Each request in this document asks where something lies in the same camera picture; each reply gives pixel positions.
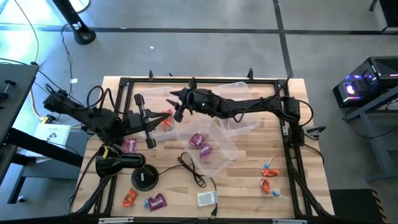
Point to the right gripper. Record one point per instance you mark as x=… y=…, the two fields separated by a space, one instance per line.
x=200 y=102

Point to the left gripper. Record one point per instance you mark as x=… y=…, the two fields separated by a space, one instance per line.
x=136 y=121

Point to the orange candy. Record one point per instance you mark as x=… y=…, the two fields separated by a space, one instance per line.
x=270 y=172
x=265 y=185
x=168 y=124
x=129 y=198

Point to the clear plastic bin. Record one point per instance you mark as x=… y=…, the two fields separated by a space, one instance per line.
x=157 y=101
x=217 y=161
x=239 y=90

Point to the purple candy packet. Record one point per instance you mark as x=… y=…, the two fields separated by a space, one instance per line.
x=197 y=139
x=129 y=145
x=206 y=150
x=157 y=202

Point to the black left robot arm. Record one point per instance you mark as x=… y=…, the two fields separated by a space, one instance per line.
x=93 y=119

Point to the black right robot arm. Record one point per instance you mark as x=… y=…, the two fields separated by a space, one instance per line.
x=248 y=107

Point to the black table clamp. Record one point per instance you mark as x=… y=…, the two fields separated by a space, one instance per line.
x=249 y=73
x=150 y=74

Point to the white tape piece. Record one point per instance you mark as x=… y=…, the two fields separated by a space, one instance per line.
x=73 y=81

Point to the crumpled printed plastic wrapper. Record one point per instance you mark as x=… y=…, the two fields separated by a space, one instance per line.
x=207 y=198

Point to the white printed booklet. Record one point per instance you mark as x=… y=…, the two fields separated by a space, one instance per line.
x=53 y=133

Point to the black pole stand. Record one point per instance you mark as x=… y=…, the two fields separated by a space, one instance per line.
x=82 y=34

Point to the dark grey desk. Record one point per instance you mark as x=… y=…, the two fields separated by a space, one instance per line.
x=15 y=93

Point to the grey metal cart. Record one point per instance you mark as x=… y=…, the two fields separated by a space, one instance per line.
x=377 y=140

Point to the black mat with hazard stripe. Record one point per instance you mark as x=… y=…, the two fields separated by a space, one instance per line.
x=351 y=207

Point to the black computer tower with lights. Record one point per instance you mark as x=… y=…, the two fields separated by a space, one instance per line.
x=382 y=70

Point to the dark furniture piece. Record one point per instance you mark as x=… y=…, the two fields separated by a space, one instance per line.
x=392 y=12

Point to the black aluminium rig frame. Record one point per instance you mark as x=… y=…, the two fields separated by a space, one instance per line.
x=146 y=80

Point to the silver metal bracket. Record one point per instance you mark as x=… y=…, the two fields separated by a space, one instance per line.
x=289 y=221
x=115 y=220

